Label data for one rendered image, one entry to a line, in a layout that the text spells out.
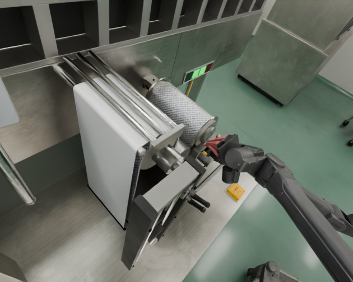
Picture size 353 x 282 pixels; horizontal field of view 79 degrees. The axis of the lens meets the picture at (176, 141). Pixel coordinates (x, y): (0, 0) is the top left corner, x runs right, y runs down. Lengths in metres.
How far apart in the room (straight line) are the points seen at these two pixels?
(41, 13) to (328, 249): 0.75
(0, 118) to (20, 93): 0.41
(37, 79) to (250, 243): 1.96
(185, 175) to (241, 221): 1.78
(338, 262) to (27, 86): 0.76
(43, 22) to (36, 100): 0.21
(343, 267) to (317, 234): 0.06
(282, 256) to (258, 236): 0.25
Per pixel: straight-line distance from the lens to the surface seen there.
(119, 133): 0.49
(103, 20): 0.69
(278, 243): 2.33
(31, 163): 0.87
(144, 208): 0.39
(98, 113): 0.53
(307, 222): 0.55
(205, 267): 1.94
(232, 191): 1.11
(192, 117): 0.76
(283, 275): 1.96
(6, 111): 0.26
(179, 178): 0.43
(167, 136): 0.46
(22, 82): 0.65
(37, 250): 0.96
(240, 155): 0.60
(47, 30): 0.62
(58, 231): 0.96
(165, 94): 0.81
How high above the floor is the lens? 1.80
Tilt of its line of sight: 49 degrees down
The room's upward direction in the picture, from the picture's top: 21 degrees clockwise
